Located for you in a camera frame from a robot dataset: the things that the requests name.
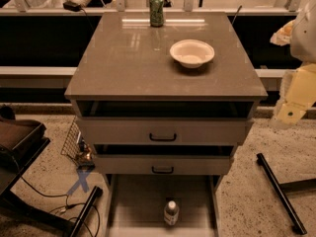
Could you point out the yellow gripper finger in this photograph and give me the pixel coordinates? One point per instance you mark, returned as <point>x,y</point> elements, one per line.
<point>297,94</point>

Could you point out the clear plastic bottle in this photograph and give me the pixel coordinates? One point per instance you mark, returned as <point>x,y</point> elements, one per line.
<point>171,212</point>

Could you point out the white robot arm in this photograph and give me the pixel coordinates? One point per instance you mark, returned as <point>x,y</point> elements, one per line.
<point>300,35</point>

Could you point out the grey drawer cabinet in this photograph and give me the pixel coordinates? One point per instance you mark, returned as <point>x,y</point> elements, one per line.
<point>127,71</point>

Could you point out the bottom open drawer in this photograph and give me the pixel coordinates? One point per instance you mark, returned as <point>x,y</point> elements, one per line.
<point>138,202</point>

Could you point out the middle grey drawer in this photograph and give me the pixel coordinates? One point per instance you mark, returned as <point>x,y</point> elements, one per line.
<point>163,164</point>

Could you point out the grey drawer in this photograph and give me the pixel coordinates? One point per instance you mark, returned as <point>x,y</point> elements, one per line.
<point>163,164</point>
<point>165,131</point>

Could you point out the top grey drawer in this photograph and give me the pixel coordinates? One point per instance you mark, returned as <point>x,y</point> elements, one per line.
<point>165,131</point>

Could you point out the black stand leg right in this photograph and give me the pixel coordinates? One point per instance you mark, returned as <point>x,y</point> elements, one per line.
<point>283,189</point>

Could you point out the black stand leg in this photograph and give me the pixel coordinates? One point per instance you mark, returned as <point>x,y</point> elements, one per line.
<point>95,193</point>
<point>283,189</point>

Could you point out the white paper bowl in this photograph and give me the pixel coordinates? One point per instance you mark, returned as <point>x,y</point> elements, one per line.
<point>192,53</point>

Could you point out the green soda can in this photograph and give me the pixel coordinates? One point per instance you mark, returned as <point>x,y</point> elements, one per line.
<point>156,13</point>

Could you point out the black stand leg left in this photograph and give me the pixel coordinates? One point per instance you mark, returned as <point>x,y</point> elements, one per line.
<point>95,193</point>

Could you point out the blue tape cross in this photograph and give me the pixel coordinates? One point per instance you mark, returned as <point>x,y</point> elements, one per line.
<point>81,181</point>

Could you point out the black power adapter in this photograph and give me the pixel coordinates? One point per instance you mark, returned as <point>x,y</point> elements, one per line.
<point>71,6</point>

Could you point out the black chair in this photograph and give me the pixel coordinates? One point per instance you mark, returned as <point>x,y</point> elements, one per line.
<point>20,140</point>

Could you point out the wire mesh basket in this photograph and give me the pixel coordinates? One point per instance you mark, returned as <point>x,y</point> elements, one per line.
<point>76,149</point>

